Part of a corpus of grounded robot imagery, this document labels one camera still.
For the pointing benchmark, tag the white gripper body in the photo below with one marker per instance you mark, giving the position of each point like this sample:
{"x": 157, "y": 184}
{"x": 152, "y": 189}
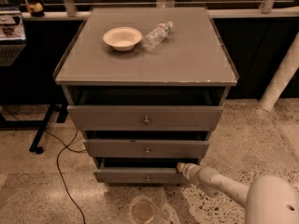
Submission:
{"x": 192, "y": 173}

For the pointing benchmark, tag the grey bottom drawer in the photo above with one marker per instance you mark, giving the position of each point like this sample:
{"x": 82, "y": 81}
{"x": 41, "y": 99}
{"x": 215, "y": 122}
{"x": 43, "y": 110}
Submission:
{"x": 140, "y": 170}

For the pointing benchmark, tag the grey drawer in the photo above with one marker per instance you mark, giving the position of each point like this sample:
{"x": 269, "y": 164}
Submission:
{"x": 145, "y": 117}
{"x": 140, "y": 170}
{"x": 116, "y": 148}

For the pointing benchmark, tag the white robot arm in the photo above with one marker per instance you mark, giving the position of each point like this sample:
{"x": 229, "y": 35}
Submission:
{"x": 267, "y": 200}

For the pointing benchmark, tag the grey top drawer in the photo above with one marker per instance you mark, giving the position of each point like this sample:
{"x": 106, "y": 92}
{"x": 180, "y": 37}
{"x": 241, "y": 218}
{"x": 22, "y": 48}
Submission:
{"x": 145, "y": 117}

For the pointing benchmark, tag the grey middle drawer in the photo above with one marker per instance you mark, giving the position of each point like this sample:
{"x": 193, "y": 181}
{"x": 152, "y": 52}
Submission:
{"x": 116, "y": 148}

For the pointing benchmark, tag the grey drawer cabinet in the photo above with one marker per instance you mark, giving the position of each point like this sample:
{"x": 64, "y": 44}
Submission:
{"x": 190, "y": 68}

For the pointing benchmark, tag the clear plastic water bottle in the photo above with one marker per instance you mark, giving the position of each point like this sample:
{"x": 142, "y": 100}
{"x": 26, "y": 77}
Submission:
{"x": 156, "y": 36}

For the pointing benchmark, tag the white paper bowl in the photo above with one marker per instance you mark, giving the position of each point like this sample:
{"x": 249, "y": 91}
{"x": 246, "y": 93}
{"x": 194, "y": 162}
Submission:
{"x": 122, "y": 38}

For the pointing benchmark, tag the white diagonal pillar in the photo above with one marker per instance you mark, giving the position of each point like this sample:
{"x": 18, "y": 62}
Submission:
{"x": 282, "y": 77}

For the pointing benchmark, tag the metal window railing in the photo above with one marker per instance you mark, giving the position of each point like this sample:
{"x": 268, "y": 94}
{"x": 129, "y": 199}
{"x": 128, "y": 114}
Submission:
{"x": 155, "y": 6}

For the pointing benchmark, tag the yellow black tape dispenser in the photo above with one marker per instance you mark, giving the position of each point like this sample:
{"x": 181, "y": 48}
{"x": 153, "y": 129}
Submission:
{"x": 35, "y": 9}

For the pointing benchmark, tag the black desk frame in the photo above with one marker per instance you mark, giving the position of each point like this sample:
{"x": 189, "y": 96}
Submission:
{"x": 40, "y": 125}

